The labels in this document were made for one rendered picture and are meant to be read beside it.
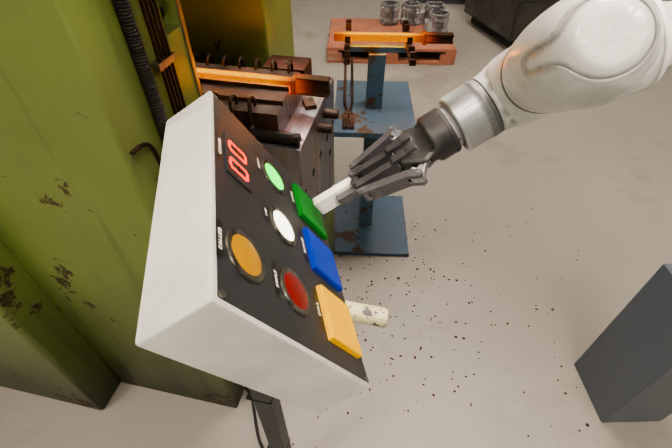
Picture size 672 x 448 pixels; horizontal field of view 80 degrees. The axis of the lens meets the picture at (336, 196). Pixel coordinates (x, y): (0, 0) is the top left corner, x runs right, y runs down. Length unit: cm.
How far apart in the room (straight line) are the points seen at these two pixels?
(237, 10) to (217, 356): 103
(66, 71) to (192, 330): 44
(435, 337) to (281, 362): 131
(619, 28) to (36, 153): 82
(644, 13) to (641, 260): 195
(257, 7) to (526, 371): 152
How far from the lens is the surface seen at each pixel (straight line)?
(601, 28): 43
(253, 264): 39
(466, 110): 59
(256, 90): 103
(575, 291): 204
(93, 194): 84
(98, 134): 72
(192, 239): 38
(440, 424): 157
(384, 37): 147
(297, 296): 44
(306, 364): 44
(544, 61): 44
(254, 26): 127
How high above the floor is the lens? 146
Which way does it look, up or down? 42 degrees down
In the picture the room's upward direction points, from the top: straight up
